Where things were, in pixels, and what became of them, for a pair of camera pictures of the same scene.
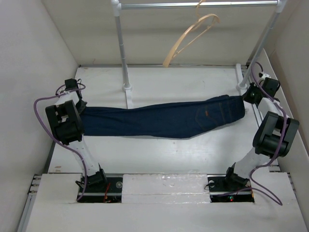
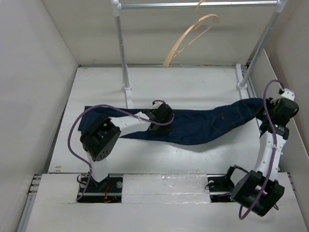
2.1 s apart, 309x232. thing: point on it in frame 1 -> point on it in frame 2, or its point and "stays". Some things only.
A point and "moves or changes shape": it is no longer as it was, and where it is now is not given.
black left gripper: (80, 109) -> (165, 129)
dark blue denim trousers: (173, 120) moves or changes shape
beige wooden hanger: (199, 20) stays
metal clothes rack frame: (281, 6) stays
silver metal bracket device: (265, 75) -> (288, 94)
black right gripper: (246, 97) -> (271, 102)
